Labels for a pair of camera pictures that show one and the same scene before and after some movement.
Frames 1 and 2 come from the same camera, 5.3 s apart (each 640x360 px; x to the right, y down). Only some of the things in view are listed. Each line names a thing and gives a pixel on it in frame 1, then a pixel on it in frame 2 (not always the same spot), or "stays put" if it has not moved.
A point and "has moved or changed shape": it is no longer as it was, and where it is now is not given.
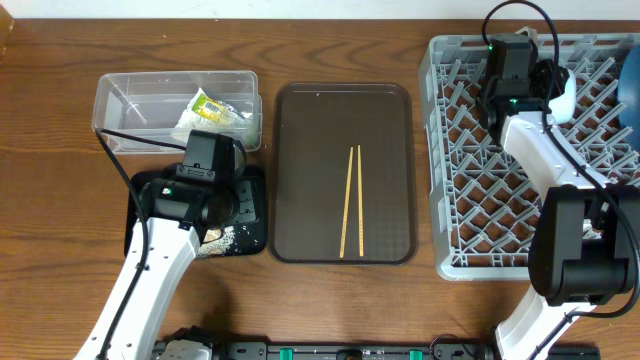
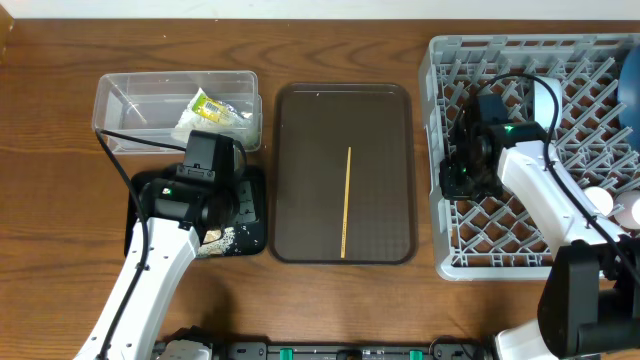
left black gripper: x=237 y=192 stays put
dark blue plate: x=629 y=96 stays put
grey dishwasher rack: x=479 y=198 stays put
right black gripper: x=551 y=79 to x=451 y=178
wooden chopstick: x=346 y=204 stays put
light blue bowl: x=563 y=107 has moved or changed shape
